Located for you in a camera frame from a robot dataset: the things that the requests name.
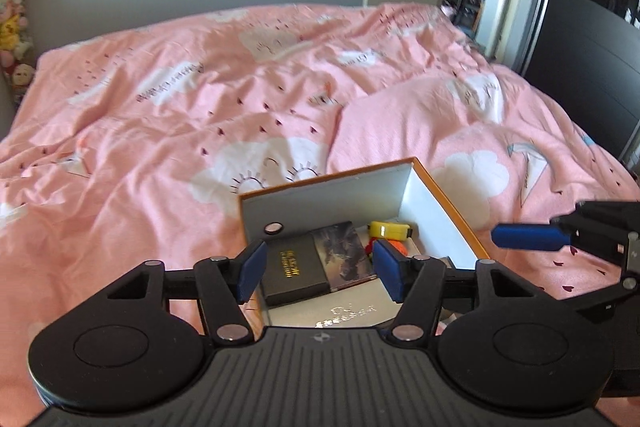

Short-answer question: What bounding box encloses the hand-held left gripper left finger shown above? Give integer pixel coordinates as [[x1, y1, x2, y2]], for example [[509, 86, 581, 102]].
[[102, 239, 268, 342]]

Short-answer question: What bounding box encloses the orange knitted ball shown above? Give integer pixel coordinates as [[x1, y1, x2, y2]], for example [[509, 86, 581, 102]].
[[364, 239, 408, 258]]

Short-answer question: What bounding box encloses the dark wardrobe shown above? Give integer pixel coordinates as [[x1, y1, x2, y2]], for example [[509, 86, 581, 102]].
[[520, 0, 640, 168]]

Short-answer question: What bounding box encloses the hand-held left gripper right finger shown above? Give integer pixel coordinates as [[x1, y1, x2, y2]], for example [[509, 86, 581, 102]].
[[372, 239, 543, 342]]

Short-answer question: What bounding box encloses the tube of plush toys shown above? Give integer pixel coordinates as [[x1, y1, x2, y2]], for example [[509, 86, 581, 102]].
[[0, 0, 38, 98]]

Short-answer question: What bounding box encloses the pink printed blanket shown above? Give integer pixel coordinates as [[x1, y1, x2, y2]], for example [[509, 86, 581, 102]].
[[0, 2, 640, 413]]

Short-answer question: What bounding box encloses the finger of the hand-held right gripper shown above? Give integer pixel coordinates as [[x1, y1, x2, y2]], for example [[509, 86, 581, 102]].
[[491, 199, 626, 265], [542, 277, 640, 325]]

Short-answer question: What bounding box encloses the dark grey box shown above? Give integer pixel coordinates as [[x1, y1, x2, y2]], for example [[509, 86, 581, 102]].
[[261, 234, 331, 307]]

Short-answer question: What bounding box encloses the dark picture booklet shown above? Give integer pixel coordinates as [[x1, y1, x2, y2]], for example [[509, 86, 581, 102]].
[[309, 221, 378, 292]]

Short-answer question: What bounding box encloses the yellow plastic container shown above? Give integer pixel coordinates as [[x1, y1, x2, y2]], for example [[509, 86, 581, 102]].
[[369, 221, 412, 242]]

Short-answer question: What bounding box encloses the orange cardboard box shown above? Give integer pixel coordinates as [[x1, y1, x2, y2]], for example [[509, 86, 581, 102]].
[[237, 157, 493, 343]]

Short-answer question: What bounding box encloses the white glasses case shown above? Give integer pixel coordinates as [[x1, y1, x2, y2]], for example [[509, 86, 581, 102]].
[[267, 279, 401, 328]]

